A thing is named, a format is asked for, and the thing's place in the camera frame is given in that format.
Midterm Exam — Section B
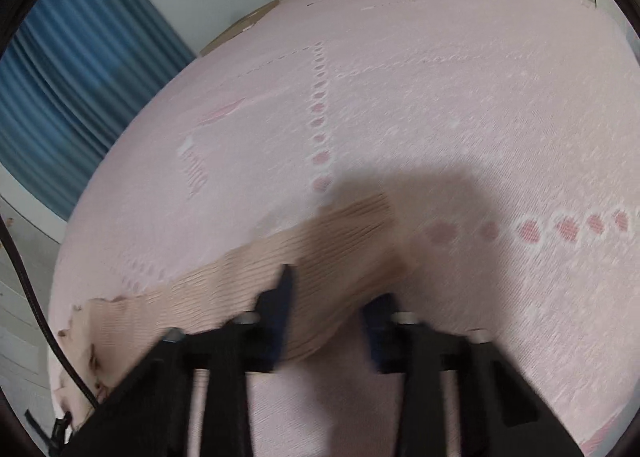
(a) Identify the beige ribbed knit garment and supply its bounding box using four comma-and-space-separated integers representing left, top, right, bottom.
54, 193, 417, 434

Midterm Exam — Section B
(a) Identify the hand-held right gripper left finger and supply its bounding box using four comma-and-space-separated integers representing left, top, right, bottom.
60, 264, 297, 457

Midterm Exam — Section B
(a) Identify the blue pleated curtain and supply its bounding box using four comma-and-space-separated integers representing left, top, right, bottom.
0, 0, 199, 224

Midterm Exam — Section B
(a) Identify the pink patterned bed sheet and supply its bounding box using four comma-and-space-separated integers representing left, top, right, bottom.
47, 0, 639, 457

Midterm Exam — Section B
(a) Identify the black cable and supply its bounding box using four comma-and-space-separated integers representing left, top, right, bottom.
0, 214, 102, 409

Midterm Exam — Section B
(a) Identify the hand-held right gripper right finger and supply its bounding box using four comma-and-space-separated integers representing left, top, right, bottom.
361, 292, 587, 457

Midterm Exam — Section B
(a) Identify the brown cardboard box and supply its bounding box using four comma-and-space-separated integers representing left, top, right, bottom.
200, 0, 281, 56

